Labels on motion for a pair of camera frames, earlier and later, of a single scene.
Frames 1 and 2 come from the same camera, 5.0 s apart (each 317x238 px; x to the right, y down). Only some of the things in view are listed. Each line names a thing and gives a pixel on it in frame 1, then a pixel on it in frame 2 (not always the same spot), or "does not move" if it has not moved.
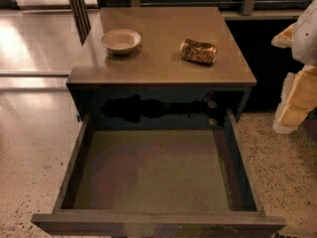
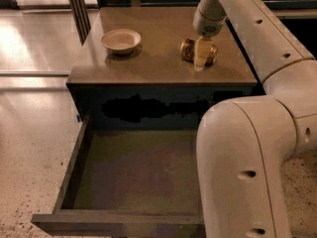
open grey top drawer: x=159 y=182 does not move
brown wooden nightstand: x=159 y=67 does not move
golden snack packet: x=199 y=52 does not move
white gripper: x=306 y=39 -> x=207 y=26
